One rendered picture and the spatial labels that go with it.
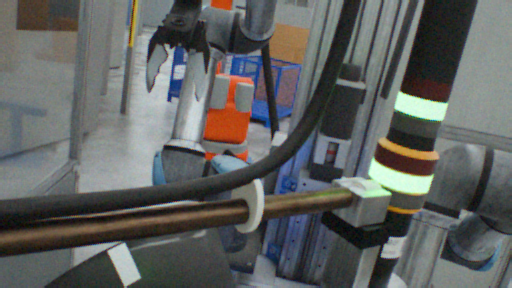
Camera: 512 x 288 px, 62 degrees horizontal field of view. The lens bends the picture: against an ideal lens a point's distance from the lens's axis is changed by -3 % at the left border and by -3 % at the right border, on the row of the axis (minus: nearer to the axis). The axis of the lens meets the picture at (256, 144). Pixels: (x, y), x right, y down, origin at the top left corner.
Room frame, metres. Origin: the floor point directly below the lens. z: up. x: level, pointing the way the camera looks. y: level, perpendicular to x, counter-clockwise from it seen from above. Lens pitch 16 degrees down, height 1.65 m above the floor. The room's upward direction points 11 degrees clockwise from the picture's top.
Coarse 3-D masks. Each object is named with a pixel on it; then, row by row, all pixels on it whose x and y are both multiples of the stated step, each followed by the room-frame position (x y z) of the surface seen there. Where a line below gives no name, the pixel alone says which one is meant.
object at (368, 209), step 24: (360, 192) 0.27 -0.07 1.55; (384, 192) 0.27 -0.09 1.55; (336, 216) 0.28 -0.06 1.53; (360, 216) 0.26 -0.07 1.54; (384, 216) 0.27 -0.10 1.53; (336, 240) 0.29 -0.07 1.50; (360, 240) 0.26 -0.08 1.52; (384, 240) 0.27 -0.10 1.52; (336, 264) 0.28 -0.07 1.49; (360, 264) 0.27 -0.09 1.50
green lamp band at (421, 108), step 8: (400, 96) 0.30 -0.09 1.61; (408, 96) 0.29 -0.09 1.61; (400, 104) 0.30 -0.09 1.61; (408, 104) 0.29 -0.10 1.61; (416, 104) 0.29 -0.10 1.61; (424, 104) 0.29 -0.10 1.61; (432, 104) 0.29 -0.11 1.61; (440, 104) 0.29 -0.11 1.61; (408, 112) 0.29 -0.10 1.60; (416, 112) 0.29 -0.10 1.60; (424, 112) 0.29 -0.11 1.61; (432, 112) 0.29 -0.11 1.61; (440, 112) 0.29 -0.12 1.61
